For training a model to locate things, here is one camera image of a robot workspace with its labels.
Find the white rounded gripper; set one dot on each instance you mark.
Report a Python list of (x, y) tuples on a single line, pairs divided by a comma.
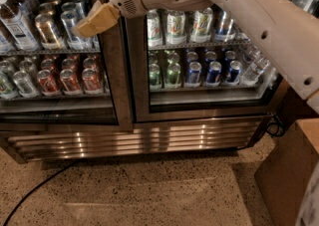
[(102, 15)]

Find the brown cardboard box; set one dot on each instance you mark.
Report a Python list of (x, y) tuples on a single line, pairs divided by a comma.
[(283, 176)]

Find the blue soda can right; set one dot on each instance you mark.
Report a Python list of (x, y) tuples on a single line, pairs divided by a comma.
[(232, 73)]

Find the red soda can left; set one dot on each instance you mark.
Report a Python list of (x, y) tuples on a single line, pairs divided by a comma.
[(48, 84)]

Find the white green soda can left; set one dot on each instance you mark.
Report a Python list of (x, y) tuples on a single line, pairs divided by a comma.
[(154, 29)]

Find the stainless steel beverage fridge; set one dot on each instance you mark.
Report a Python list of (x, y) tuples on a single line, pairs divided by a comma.
[(143, 137)]

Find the red soda can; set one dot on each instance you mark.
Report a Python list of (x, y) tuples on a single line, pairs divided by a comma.
[(91, 81), (70, 82), (48, 84)]

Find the silver soda can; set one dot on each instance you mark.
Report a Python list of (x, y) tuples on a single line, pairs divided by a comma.
[(69, 20)]

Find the brown tea bottle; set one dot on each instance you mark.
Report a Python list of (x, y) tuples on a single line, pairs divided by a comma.
[(18, 26)]

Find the white green soda can middle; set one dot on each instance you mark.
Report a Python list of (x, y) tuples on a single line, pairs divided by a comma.
[(175, 27)]

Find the blue soda can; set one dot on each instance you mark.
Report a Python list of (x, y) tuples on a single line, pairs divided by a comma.
[(192, 78), (213, 74), (232, 73)]

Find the red soda can right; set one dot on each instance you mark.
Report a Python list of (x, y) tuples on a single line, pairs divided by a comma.
[(91, 81)]

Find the clear water bottle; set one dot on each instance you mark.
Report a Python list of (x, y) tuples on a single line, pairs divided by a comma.
[(254, 71)]

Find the blue soda can left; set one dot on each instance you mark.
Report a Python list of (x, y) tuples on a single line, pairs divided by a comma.
[(192, 78)]

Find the white green soda can right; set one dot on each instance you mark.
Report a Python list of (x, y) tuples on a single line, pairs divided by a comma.
[(201, 25)]

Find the blue soda can middle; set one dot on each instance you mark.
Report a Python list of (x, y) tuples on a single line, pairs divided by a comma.
[(213, 74)]

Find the copper soda can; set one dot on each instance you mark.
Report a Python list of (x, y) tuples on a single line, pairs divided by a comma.
[(50, 34)]

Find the glass fridge door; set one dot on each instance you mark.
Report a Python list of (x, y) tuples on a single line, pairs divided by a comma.
[(23, 106), (227, 43)]

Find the red soda can middle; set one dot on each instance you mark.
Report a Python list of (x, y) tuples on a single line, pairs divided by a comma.
[(70, 82)]

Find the white green soda can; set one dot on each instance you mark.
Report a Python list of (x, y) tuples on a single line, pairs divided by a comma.
[(175, 27), (201, 25), (154, 29)]

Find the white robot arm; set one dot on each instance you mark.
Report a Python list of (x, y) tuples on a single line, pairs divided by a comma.
[(287, 35)]

